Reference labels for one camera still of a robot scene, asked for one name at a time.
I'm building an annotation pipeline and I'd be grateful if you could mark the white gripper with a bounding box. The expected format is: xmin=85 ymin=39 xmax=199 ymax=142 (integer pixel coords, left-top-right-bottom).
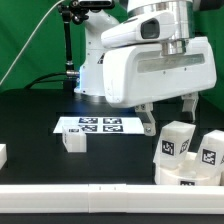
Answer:
xmin=103 ymin=37 xmax=216 ymax=136

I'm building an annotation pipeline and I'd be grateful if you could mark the white round stool seat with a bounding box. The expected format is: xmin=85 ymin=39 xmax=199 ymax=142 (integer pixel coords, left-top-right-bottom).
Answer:
xmin=154 ymin=152 xmax=221 ymax=186

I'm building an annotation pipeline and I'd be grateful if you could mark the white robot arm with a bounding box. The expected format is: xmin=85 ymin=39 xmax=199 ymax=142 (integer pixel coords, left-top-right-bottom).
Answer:
xmin=74 ymin=0 xmax=224 ymax=136

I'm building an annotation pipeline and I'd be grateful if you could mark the white marker sheet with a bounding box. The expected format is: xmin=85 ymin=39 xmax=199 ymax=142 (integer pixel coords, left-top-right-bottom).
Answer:
xmin=54 ymin=117 xmax=144 ymax=134

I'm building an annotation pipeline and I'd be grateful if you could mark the white left side block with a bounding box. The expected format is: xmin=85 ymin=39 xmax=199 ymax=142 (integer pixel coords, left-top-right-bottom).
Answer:
xmin=0 ymin=144 xmax=7 ymax=170

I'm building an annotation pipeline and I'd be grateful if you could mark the black camera stand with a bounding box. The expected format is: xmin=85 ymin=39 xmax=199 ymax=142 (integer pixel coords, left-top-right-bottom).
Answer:
xmin=58 ymin=0 xmax=118 ymax=96

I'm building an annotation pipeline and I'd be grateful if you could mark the black cable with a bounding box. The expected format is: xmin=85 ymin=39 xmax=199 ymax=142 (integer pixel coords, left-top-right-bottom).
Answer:
xmin=23 ymin=71 xmax=81 ymax=90

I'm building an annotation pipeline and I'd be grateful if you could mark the white cable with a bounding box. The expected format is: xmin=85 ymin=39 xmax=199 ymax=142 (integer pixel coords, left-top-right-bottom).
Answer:
xmin=0 ymin=0 xmax=66 ymax=86

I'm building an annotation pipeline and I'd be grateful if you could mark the white front rail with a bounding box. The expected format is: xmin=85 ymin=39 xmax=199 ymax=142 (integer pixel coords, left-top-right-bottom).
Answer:
xmin=0 ymin=184 xmax=224 ymax=214

